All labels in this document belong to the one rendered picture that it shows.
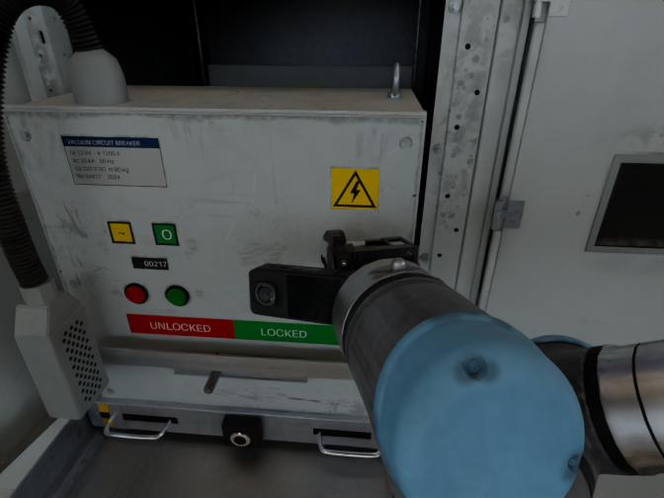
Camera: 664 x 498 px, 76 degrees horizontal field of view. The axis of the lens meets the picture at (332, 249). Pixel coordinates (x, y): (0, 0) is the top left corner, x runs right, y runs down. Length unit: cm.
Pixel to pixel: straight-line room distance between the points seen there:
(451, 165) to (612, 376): 44
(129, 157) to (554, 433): 50
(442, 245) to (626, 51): 37
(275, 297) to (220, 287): 23
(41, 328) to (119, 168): 21
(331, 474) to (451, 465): 56
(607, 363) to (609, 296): 52
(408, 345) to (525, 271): 59
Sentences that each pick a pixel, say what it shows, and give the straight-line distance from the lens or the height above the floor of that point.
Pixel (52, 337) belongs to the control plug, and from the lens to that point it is 62.
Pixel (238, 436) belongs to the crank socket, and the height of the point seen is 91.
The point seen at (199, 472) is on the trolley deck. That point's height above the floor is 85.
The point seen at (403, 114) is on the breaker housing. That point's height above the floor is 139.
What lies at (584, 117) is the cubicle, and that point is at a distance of 72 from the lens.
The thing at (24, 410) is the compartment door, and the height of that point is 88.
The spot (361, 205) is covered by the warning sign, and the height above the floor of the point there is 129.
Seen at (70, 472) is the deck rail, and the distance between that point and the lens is 86.
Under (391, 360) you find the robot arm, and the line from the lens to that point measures 21.
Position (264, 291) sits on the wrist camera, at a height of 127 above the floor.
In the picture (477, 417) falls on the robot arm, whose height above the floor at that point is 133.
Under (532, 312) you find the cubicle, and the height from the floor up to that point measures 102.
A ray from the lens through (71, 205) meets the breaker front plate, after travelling 64.
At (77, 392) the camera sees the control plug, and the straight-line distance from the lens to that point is 68.
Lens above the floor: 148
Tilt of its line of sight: 28 degrees down
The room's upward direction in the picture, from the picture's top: straight up
